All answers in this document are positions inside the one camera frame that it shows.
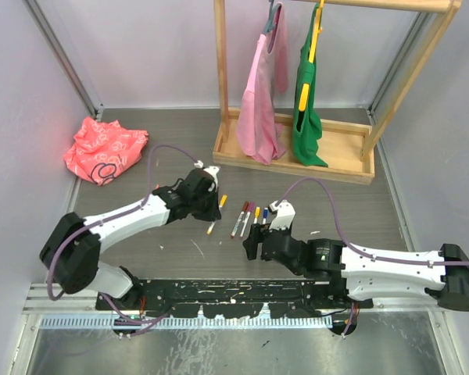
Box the orange white pen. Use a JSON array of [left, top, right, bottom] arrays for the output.
[[206, 222, 216, 235]]

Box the purple capped white pen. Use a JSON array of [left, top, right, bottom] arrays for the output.
[[239, 211, 251, 238]]

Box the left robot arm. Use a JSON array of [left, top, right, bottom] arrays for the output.
[[39, 166, 221, 309]]

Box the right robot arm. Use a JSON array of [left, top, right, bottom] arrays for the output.
[[243, 224, 469, 312]]

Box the pink shirt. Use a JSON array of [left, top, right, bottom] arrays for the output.
[[236, 2, 289, 165]]

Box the red patterned cloth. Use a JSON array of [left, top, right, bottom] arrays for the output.
[[63, 117, 149, 186]]

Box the wooden clothes rack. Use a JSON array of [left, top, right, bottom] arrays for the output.
[[213, 1, 461, 184]]

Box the green shirt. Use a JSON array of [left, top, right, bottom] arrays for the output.
[[292, 3, 328, 168]]

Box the yellow clothes hanger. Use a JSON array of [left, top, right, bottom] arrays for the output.
[[299, 0, 324, 112]]

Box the grey clothes hanger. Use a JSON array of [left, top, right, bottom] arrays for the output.
[[263, 0, 281, 34]]

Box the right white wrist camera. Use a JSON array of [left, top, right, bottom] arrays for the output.
[[269, 199, 295, 230]]

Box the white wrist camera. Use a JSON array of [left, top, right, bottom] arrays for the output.
[[202, 166, 220, 192], [269, 199, 295, 230]]

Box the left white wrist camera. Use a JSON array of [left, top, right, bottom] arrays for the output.
[[202, 166, 220, 192]]

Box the white cable duct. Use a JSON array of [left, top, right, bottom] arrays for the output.
[[40, 314, 333, 330]]

